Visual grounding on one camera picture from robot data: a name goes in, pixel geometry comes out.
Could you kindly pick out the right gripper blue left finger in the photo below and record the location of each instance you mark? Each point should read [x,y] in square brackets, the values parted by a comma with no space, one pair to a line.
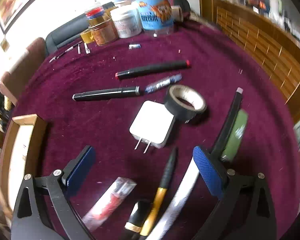
[77,169]

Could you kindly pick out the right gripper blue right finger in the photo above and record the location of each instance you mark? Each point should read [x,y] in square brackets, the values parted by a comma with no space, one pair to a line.
[212,171]

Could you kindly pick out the white USB wall charger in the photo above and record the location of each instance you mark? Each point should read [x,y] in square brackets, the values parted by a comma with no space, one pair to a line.
[152,125]

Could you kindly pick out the black electrical tape roll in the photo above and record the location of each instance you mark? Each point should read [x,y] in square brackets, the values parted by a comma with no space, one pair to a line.
[184,102]

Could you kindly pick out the black marker with red ends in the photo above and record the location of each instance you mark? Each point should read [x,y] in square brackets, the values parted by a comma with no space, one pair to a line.
[152,69]

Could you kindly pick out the black pen with white tip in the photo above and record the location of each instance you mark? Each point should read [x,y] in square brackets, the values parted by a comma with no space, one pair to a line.
[227,127]

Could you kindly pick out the green lighter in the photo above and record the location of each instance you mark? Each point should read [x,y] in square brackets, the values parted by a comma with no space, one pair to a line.
[235,137]

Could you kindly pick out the red item in clear wrapper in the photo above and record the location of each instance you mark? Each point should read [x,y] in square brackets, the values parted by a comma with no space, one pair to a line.
[108,202]

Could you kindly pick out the black and gold pen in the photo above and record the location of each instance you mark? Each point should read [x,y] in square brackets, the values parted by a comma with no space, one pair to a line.
[160,194]

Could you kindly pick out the black and gold lipstick tube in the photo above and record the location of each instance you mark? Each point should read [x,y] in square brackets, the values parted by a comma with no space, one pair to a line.
[137,218]

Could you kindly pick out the purple table cloth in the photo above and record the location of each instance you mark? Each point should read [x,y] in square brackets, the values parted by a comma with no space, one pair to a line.
[133,137]

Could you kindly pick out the black marker pen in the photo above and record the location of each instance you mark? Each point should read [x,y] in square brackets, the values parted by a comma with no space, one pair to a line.
[106,94]

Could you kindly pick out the blue patterned small pen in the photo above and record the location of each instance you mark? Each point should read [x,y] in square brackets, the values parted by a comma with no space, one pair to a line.
[158,85]

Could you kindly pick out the brown chair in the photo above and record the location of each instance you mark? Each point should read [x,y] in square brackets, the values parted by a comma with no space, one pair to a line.
[14,81]

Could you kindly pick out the black pen at far edge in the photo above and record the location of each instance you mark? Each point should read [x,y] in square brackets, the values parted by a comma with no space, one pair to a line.
[69,49]

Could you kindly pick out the small blue battery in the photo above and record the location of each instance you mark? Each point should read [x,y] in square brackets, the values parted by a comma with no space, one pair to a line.
[134,46]

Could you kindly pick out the yellow tape roll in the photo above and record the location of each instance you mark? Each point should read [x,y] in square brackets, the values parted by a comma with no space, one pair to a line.
[87,36]

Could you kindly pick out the orange label jar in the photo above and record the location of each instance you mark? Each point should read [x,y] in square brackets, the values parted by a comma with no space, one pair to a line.
[104,33]

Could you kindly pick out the black leather sofa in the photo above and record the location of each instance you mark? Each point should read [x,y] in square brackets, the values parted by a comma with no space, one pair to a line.
[70,31]

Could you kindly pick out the red lid gold jar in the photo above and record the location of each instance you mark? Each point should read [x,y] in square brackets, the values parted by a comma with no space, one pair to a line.
[96,16]

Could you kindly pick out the white plastic jar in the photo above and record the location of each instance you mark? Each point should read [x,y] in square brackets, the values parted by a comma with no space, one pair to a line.
[127,21]

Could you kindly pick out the wooden cabinet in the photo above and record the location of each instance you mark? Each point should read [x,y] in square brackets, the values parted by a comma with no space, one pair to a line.
[277,52]

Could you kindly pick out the blue snack jar pink lid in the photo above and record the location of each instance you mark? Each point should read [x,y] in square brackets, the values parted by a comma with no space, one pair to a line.
[156,16]

